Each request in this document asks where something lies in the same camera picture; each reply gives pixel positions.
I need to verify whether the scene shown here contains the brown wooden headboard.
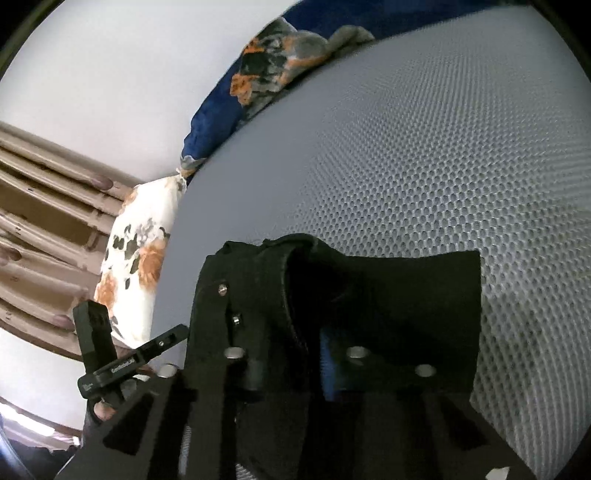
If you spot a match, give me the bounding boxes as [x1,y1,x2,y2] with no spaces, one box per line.
[0,121,139,363]

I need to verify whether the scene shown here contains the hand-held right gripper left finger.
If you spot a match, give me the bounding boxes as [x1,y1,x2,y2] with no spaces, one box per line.
[55,347,265,480]

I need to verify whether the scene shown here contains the grey mesh mattress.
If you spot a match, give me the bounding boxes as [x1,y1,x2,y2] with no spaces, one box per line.
[150,7,591,480]

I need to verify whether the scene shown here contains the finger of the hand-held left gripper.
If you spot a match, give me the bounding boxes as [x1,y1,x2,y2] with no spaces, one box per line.
[137,324,190,361]
[72,300,119,370]

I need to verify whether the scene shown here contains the person's left hand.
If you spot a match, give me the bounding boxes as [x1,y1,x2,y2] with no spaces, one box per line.
[91,400,117,422]

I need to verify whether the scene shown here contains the blue floral blanket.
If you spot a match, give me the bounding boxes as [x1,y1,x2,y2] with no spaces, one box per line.
[180,0,504,178]

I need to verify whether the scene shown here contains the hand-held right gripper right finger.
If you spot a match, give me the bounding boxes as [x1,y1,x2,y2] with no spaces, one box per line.
[322,339,539,480]

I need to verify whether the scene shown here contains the black pants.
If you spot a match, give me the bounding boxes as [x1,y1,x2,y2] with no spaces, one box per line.
[185,233,483,480]

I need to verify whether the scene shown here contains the white floral pillow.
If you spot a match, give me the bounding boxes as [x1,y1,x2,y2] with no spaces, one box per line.
[95,174,188,352]

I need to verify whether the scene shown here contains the person's dark clothing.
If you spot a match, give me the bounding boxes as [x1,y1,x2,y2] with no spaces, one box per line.
[0,415,88,480]

